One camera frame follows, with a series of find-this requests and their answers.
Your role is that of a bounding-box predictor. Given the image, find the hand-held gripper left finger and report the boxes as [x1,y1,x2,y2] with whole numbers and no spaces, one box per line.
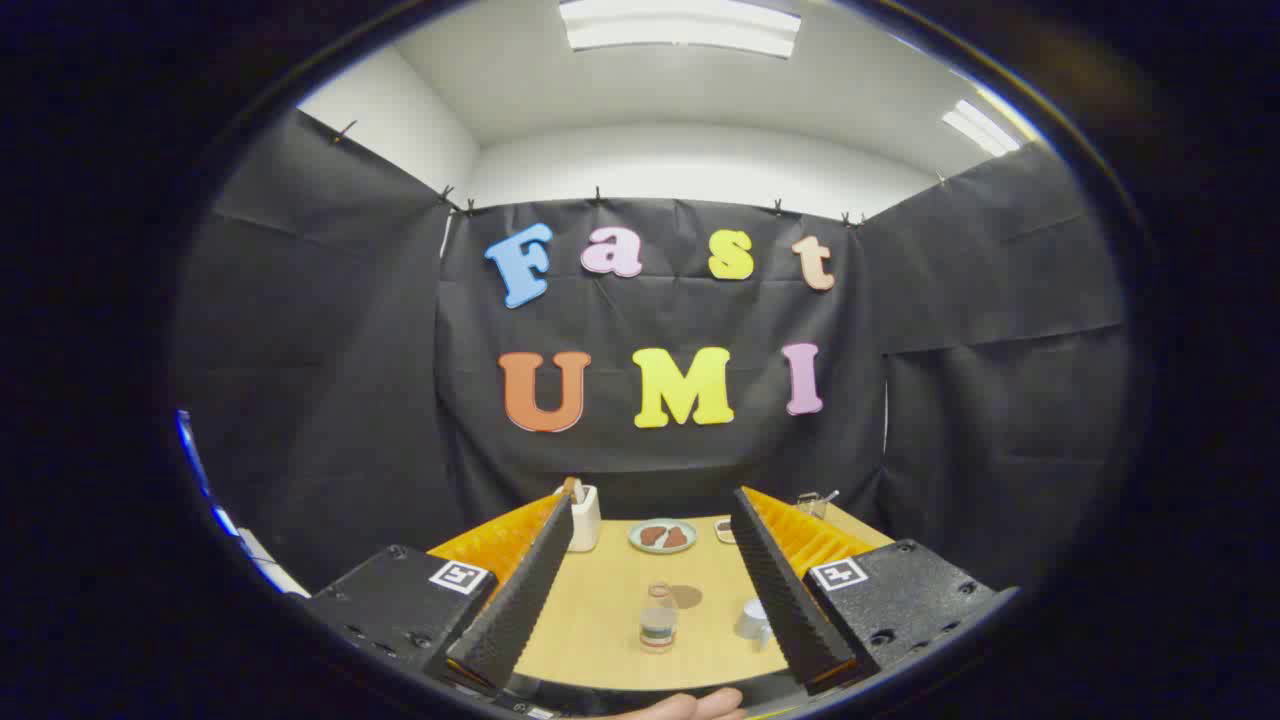
[300,490,576,701]

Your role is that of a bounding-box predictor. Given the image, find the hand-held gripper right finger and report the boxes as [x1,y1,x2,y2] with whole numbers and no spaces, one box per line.
[730,486,1021,696]

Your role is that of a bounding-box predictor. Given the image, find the white cup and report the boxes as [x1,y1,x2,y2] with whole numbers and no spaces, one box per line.
[733,598,774,651]

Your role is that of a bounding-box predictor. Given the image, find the clear juice bottle red collar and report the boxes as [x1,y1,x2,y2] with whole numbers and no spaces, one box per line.
[639,583,678,655]

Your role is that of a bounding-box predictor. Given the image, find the wooden table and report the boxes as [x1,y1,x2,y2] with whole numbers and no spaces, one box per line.
[515,503,894,693]

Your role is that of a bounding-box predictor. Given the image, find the white toaster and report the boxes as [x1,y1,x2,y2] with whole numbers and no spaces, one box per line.
[555,484,602,553]

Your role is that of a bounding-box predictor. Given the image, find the green plate with meat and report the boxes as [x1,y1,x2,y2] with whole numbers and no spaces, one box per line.
[628,519,698,555]

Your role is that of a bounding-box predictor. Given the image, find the black backdrop cloth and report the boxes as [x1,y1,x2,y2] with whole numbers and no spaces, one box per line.
[170,108,1131,601]

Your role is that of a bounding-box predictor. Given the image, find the small ceiling light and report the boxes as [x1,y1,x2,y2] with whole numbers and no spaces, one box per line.
[940,98,1021,158]

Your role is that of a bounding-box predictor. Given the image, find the long ceiling light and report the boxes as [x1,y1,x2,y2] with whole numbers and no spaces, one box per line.
[558,0,802,59]

